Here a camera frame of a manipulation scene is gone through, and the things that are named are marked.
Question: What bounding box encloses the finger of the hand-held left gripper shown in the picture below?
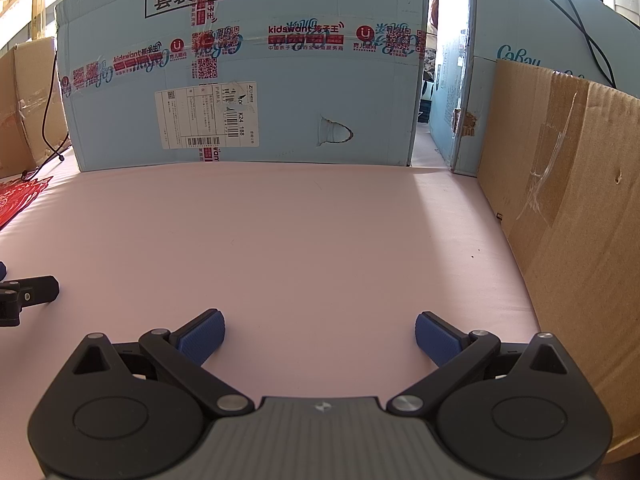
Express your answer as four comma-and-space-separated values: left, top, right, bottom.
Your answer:
0, 275, 60, 329

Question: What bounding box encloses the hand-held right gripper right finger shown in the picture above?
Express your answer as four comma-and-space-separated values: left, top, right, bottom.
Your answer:
386, 311, 576, 415

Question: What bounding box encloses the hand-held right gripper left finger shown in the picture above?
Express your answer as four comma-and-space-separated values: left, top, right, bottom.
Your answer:
67, 308, 253, 416

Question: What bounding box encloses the red paper-cut decoration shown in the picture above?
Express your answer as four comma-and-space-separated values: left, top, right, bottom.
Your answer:
0, 175, 55, 232

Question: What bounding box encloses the open brown cardboard box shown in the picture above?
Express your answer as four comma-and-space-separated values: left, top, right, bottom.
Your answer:
477, 57, 640, 467

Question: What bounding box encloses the taped brown cardboard box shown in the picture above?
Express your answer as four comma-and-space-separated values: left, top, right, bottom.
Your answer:
0, 36, 71, 179

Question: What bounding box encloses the large blue cardboard box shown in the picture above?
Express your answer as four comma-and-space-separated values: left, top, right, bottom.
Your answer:
54, 0, 432, 174

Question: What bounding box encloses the narrow blue cardboard box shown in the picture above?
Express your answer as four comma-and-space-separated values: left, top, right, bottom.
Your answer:
427, 0, 640, 177

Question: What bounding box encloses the thin black cable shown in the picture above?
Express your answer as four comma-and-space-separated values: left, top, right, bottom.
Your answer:
20, 45, 67, 182

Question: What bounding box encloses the black charger cable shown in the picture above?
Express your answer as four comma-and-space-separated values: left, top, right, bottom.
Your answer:
510, 0, 619, 89

